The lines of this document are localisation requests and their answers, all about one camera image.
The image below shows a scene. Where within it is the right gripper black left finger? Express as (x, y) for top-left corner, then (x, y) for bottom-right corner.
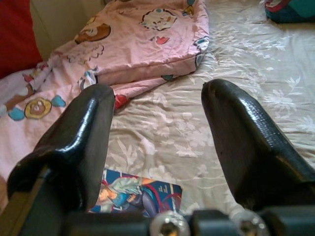
(6, 83), (116, 215)

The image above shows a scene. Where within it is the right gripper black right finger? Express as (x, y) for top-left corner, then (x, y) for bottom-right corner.
(201, 78), (315, 211)

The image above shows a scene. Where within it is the colourful comic book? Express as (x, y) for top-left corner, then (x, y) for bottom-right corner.
(88, 168), (185, 218)

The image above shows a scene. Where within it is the beige floral bedspread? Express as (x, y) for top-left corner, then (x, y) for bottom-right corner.
(104, 0), (315, 218)

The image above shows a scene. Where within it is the pink cartoon print blanket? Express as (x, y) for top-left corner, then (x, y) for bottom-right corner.
(0, 0), (210, 180)

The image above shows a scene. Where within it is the red pillow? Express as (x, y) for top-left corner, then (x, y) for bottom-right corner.
(0, 0), (44, 79)

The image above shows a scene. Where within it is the flag print bolster pillow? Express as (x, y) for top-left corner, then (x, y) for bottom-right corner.
(264, 0), (315, 25)

